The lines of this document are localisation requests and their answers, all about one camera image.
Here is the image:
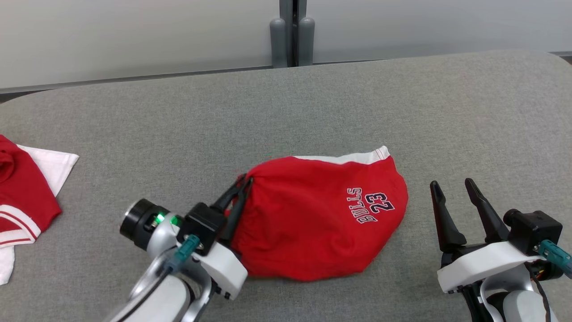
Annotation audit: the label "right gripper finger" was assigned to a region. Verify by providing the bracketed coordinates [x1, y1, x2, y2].
[465, 178, 510, 244]
[430, 181, 467, 253]

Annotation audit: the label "red Bulls 23 shorts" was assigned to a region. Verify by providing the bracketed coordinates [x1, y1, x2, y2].
[230, 145, 409, 282]

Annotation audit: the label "grey door frame post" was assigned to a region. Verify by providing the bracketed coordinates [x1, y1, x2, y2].
[279, 0, 308, 68]

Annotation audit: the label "teal-plug camera cable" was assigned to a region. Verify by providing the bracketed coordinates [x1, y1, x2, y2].
[538, 240, 572, 279]
[127, 234, 201, 309]

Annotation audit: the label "grey cylindrical door handle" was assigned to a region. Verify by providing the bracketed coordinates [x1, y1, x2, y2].
[269, 18, 287, 69]
[299, 17, 315, 66]

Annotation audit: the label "red Bulls jersey white sleeves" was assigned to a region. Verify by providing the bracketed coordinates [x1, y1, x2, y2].
[0, 134, 80, 286]

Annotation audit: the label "black twisted right arm cable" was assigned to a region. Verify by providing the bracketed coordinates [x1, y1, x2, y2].
[530, 266, 553, 322]

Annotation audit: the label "left teal-plug camera cable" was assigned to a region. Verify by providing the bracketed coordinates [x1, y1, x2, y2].
[127, 234, 201, 309]

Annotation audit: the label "grey fabric sofa surface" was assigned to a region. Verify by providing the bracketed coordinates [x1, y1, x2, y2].
[0, 49, 572, 322]

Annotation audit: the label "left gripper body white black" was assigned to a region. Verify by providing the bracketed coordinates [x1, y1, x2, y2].
[196, 238, 249, 301]

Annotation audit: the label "grey partition bottom rail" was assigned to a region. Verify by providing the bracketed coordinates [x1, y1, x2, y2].
[313, 50, 572, 64]
[0, 66, 273, 95]

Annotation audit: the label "right teal-plug camera cable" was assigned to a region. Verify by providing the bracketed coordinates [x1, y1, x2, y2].
[538, 240, 572, 279]

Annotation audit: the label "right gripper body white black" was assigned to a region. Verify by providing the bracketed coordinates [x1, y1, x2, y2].
[437, 241, 543, 294]

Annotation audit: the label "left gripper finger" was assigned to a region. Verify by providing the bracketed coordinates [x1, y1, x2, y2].
[210, 174, 247, 214]
[222, 178, 254, 246]

